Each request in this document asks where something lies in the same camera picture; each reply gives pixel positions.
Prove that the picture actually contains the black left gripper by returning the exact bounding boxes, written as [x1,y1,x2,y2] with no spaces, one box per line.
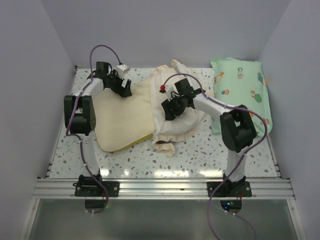
[107,69,132,98]

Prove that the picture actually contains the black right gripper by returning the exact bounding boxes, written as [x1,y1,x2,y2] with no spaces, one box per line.
[161,95,186,123]

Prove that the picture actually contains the white pillowcase with cream ruffle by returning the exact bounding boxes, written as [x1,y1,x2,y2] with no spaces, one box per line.
[149,59,207,157]

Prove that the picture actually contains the cream yellow dotted pillow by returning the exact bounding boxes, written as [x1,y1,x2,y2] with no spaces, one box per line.
[93,80,156,152]

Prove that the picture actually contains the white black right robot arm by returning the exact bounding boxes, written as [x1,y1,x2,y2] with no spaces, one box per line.
[159,78,257,197]

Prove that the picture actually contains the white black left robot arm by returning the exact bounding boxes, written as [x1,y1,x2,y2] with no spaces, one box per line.
[63,61,132,197]

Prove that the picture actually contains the green cartoon print pillow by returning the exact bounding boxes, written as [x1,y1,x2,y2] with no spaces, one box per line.
[210,57,273,133]

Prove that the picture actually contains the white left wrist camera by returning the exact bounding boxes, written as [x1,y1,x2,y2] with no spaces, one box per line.
[115,64,131,78]

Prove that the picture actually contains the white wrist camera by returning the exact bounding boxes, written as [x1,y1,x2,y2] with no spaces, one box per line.
[159,84,175,99]
[115,64,131,78]

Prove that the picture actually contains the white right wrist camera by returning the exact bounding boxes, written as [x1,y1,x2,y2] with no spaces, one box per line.
[159,84,175,99]

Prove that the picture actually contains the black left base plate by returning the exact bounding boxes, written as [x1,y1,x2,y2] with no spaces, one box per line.
[72,174,120,198]

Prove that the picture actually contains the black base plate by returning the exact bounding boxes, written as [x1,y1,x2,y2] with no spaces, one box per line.
[72,174,120,198]
[206,176,253,198]

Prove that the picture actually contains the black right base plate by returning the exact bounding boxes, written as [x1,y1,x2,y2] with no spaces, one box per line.
[206,176,253,198]

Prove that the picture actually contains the aluminium front rail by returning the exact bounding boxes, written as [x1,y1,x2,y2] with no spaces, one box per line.
[31,177,295,200]

